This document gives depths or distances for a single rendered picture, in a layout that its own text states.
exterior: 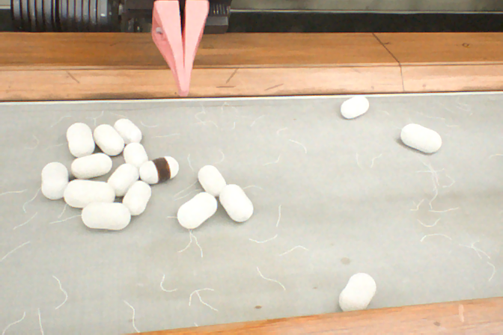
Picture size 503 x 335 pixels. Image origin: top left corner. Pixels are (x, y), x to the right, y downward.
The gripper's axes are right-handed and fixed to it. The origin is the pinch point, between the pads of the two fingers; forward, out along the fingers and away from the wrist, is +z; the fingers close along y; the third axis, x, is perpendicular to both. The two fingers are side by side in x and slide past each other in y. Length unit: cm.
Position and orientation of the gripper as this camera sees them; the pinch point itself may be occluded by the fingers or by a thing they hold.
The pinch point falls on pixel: (183, 84)
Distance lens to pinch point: 52.4
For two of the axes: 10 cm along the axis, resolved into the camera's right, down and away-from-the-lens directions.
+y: 9.8, -0.4, 2.1
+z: 0.9, 9.6, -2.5
